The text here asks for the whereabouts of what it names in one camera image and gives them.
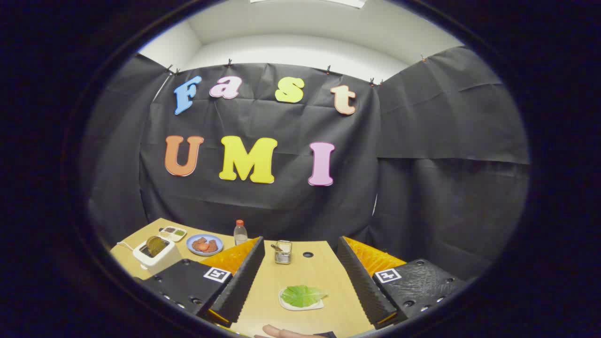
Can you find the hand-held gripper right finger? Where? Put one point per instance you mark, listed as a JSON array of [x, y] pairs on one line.
[[364, 281]]

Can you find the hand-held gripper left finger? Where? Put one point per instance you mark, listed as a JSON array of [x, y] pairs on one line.
[[244, 281]]

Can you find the green lettuce leaf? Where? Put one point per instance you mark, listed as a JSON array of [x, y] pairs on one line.
[[300, 295]]

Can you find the brown toast slice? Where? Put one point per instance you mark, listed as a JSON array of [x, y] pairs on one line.
[[156, 245]]

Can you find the clear bottle with red cap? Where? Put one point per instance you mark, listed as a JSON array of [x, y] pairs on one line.
[[240, 234]]

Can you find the brown meat patty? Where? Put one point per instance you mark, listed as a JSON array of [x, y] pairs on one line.
[[198, 240], [212, 246]]

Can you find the red tomato slice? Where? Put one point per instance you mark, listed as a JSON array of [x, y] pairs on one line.
[[203, 246]]

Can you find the white square plate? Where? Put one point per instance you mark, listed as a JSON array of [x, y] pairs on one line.
[[310, 308]]

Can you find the blue round plate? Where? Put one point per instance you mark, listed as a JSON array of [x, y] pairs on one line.
[[191, 247]]

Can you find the white seasoning tray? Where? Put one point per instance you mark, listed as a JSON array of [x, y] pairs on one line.
[[173, 233]]

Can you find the white toaster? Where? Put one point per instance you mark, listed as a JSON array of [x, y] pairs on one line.
[[159, 264]]

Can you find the white ceiling light panel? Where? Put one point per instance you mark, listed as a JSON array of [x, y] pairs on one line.
[[347, 3]]

